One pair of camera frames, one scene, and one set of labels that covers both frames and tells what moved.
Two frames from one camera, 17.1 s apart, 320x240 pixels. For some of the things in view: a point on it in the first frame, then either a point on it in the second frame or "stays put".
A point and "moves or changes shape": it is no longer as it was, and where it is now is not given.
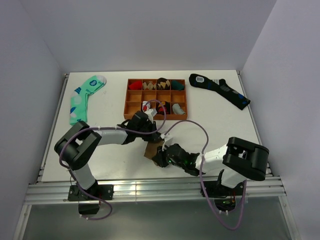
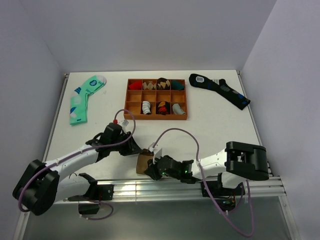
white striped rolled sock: (146, 105) stays put
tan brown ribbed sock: (151, 149) moves or changes shape
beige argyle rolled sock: (150, 85) stays put
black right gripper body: (165, 160) → (157, 173)
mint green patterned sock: (79, 98) stays put
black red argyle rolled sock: (159, 109) stays put
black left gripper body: (148, 127) → (125, 148)
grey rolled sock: (177, 109) stays put
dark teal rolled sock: (176, 85) stays put
